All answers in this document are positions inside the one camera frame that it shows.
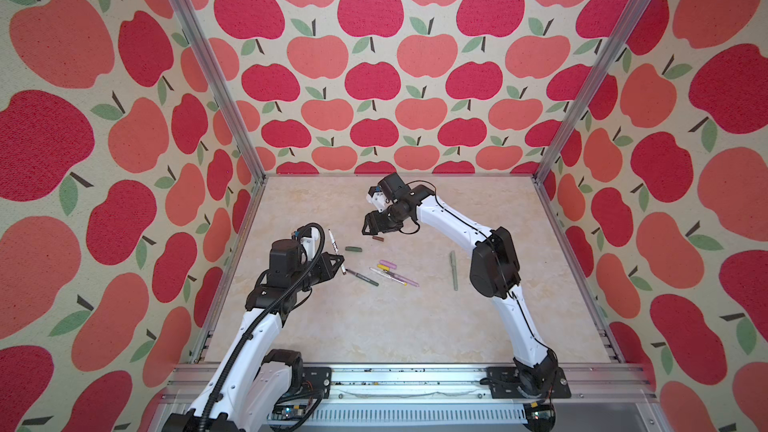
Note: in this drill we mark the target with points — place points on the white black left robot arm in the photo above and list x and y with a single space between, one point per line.
255 382

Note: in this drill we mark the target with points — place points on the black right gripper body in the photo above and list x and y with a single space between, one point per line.
385 220

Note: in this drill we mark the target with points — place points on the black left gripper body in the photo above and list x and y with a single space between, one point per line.
313 273

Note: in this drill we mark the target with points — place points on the aluminium left rear corner post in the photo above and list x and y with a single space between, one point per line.
214 76

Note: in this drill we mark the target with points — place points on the white pen yellow end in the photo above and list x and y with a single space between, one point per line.
386 275

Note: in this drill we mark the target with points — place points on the aluminium corner post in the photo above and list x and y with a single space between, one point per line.
615 43
214 76

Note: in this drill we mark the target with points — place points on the white pen brown end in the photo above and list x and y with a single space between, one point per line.
337 250

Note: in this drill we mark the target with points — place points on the dark green pen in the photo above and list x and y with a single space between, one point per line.
363 278

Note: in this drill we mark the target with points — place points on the light green pen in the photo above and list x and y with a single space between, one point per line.
454 270

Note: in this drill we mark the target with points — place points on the pink pen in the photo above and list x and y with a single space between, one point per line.
402 279

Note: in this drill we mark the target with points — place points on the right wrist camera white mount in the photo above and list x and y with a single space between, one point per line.
377 198

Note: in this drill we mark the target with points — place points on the aluminium front rail base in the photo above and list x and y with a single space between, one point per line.
390 397

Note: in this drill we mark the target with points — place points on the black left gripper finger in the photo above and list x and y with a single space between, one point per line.
332 261
323 275

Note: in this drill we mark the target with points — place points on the aluminium right rear corner post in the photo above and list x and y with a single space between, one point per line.
615 43

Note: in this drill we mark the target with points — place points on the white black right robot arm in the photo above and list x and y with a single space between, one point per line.
401 193

